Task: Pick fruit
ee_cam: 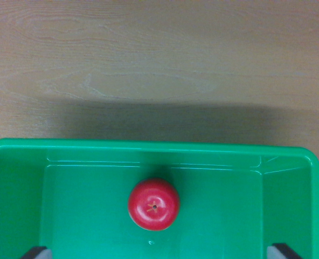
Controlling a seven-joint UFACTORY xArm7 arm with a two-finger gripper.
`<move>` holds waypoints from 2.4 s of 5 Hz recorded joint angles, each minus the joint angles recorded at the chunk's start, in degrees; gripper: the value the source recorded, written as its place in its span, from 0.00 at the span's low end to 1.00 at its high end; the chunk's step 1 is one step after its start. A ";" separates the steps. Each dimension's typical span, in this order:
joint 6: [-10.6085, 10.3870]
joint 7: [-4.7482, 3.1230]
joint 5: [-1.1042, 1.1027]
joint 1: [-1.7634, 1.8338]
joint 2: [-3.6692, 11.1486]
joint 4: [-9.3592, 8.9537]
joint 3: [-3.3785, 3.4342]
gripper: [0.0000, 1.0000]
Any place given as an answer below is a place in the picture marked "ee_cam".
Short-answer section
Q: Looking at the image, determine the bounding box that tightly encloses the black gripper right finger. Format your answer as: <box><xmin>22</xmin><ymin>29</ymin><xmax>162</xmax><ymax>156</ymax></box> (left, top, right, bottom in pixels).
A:
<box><xmin>266</xmin><ymin>243</ymin><xmax>303</xmax><ymax>259</ymax></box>

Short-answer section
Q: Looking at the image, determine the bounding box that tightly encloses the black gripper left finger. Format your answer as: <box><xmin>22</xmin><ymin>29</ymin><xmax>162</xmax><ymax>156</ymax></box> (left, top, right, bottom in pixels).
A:
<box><xmin>20</xmin><ymin>246</ymin><xmax>53</xmax><ymax>259</ymax></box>

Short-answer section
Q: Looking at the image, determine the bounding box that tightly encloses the red toy apple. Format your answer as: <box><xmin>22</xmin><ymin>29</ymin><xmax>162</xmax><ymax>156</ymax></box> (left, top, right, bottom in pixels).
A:
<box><xmin>128</xmin><ymin>178</ymin><xmax>181</xmax><ymax>231</ymax></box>

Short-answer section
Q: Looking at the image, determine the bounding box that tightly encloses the green plastic bin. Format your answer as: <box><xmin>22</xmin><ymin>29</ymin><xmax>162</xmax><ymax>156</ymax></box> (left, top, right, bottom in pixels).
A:
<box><xmin>0</xmin><ymin>138</ymin><xmax>319</xmax><ymax>259</ymax></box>

